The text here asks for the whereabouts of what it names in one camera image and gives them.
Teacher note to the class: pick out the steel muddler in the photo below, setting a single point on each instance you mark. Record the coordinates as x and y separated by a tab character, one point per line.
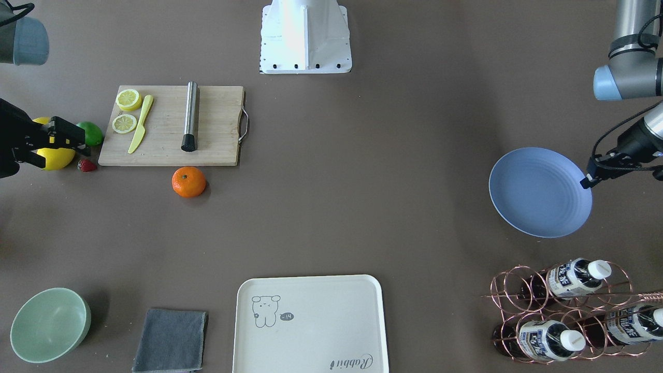
189	139

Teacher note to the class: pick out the copper wire bottle rack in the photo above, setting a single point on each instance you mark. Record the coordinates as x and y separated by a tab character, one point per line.
579	309

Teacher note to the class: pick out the orange mandarin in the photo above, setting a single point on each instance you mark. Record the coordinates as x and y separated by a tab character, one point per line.
188	182

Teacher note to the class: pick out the cream rabbit tray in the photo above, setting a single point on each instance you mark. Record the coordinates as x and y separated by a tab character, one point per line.
310	324

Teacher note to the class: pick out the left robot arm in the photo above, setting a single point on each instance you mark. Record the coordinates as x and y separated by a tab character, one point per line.
633	71

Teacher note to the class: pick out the red strawberry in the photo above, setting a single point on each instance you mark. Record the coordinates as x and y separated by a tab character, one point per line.
86	165

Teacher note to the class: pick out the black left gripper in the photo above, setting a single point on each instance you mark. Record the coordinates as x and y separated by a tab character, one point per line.
633	138

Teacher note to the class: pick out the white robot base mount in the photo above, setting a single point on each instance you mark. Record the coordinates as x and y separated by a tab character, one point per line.
305	37

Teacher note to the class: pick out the blue plate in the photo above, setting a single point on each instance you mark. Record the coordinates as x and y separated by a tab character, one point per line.
538	192

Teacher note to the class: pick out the yellow plastic knife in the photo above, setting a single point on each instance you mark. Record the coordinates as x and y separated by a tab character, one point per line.
140	130

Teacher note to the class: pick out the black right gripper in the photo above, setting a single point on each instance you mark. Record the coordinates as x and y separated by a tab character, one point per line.
11	135

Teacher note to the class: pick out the bottle with white cap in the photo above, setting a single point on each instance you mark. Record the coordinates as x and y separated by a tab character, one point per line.
638	324
538	341
574	278

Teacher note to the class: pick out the green lime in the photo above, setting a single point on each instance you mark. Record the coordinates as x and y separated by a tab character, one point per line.
93	134

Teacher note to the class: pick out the green bowl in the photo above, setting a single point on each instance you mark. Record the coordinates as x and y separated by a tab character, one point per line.
49	325

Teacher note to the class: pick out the lemon slice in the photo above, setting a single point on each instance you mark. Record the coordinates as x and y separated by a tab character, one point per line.
124	123
128	100

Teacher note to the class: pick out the yellow lemon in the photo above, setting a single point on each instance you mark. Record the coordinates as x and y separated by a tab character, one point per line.
56	158

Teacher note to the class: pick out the grey cloth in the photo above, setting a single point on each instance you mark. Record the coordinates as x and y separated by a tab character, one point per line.
171	341

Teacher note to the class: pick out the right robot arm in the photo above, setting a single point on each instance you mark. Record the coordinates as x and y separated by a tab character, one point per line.
25	42

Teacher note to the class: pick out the wooden cutting board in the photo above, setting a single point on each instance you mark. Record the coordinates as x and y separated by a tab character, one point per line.
219	128

